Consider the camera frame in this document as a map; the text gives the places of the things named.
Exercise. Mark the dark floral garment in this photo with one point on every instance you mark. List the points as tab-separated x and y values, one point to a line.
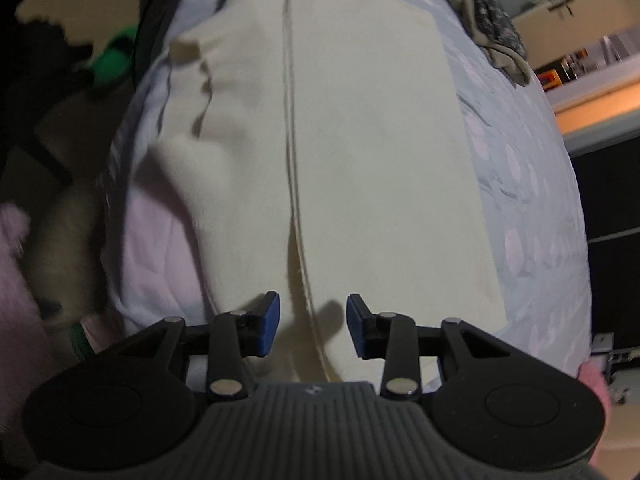
490	15

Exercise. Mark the tan garment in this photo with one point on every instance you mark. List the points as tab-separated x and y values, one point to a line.
510	62

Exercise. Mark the dark cloth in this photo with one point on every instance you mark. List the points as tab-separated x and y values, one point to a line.
40	70

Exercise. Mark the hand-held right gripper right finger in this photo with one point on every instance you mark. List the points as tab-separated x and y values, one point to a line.
357	324

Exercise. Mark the pale cloth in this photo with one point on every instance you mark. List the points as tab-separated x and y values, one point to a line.
62	245

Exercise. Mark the pink pillow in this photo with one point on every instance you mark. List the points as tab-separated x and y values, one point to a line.
595	385

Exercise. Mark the polka dot bed sheet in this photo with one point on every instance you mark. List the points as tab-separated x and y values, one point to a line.
525	185

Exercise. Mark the beige door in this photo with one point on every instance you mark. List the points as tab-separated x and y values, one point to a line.
545	25

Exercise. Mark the wooden door frame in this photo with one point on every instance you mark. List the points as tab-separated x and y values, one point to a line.
600	125

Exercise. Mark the pink fluffy clothing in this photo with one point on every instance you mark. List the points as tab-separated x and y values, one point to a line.
15	320

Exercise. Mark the green cloth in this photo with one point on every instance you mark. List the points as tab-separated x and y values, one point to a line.
115	60

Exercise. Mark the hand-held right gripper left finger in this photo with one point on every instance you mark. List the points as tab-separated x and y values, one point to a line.
270	322

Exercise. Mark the orange stool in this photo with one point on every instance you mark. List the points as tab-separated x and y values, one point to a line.
550	80

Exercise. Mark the cream fleece garment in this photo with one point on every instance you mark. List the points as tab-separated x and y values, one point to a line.
375	160

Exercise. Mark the black wardrobe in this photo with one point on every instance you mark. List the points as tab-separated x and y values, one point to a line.
615	195

